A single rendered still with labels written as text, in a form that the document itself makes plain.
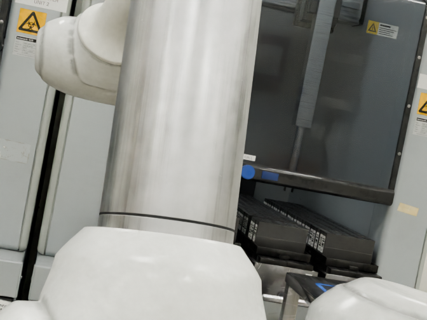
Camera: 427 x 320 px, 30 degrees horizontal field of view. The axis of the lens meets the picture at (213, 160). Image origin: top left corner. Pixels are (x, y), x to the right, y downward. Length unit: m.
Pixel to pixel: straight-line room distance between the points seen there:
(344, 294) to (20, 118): 1.11
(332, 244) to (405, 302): 1.14
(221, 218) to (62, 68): 0.55
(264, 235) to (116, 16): 0.80
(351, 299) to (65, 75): 0.59
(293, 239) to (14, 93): 0.65
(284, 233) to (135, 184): 1.17
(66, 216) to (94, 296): 1.13
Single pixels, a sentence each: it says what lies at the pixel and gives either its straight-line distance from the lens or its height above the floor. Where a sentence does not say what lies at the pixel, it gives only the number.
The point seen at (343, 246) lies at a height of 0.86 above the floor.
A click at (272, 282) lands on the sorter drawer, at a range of 1.64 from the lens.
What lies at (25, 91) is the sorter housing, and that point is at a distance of 1.63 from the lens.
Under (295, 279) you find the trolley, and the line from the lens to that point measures 1.45.
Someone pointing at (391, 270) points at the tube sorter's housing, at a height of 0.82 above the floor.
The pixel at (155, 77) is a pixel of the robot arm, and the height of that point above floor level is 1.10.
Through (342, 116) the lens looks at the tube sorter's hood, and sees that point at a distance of 1.71.
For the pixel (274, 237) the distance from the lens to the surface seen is 1.70.
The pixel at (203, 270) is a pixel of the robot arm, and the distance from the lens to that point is 0.52.
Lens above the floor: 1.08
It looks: 3 degrees down
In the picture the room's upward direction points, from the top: 11 degrees clockwise
